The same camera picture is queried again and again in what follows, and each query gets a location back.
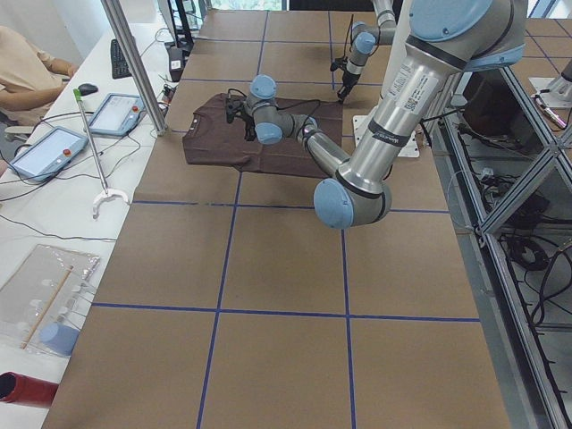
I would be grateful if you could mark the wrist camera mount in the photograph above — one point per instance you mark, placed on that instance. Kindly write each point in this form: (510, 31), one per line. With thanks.
(339, 64)
(234, 107)

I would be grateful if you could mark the teach pendant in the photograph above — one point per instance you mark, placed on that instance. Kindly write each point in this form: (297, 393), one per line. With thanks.
(117, 115)
(49, 155)

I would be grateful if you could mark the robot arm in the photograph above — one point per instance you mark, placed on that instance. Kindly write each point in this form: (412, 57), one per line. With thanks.
(364, 40)
(440, 39)

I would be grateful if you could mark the reacher grabber stick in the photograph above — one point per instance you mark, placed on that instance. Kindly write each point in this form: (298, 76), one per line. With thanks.
(107, 193)

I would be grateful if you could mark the clear plastic bag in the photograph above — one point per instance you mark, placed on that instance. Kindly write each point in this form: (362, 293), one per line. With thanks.
(30, 286)

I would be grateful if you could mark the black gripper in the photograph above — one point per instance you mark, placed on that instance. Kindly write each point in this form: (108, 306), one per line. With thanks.
(248, 126)
(346, 82)

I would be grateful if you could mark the black computer mouse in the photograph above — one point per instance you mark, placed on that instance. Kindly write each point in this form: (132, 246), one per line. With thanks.
(87, 89)

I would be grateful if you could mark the dark brown t-shirt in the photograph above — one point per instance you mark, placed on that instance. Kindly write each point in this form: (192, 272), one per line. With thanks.
(212, 141)

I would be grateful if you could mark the wooden stick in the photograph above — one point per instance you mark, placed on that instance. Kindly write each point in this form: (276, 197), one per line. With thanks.
(25, 342)

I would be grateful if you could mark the near teach pendant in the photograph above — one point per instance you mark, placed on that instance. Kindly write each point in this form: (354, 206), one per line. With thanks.
(49, 155)

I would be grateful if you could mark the aluminium frame post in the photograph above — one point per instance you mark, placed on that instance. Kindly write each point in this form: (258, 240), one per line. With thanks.
(122, 32)

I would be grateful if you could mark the person in beige shirt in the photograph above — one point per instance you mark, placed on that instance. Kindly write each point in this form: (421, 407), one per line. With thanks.
(31, 78)

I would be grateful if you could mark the black keyboard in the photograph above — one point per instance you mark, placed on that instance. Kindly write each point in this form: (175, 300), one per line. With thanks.
(119, 66)

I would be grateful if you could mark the red cylinder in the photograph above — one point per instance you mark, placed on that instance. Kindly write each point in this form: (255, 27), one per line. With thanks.
(21, 389)

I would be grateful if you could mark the black labelled box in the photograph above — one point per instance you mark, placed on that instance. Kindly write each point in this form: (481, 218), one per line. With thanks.
(176, 63)

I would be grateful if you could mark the far teach pendant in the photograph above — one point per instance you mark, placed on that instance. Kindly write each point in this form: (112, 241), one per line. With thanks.
(117, 115)

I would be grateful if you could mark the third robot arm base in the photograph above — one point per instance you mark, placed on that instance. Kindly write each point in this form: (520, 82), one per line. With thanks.
(552, 94)

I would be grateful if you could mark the blue plastic cup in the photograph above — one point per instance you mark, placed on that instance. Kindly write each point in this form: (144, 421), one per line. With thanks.
(60, 338)

